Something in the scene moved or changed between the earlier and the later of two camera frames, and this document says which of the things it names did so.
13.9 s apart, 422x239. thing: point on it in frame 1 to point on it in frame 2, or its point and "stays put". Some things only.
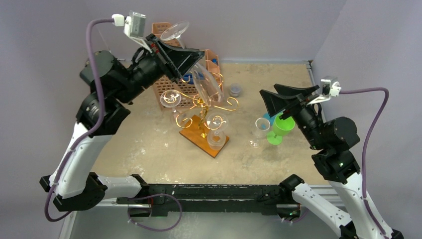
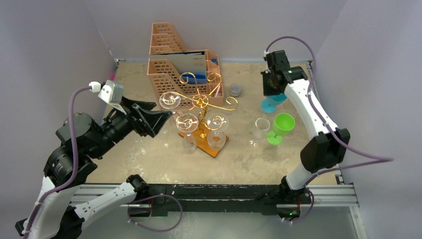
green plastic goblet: [281, 127] stays put
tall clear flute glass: [205, 80] to [187, 123]
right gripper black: [297, 104] to [266, 84]
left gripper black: [173, 61] to [153, 121]
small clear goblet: [262, 125] stays put
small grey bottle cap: [235, 89] stays put
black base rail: [165, 199] stays put
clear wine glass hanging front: [217, 122] stays put
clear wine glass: [171, 98] stays put
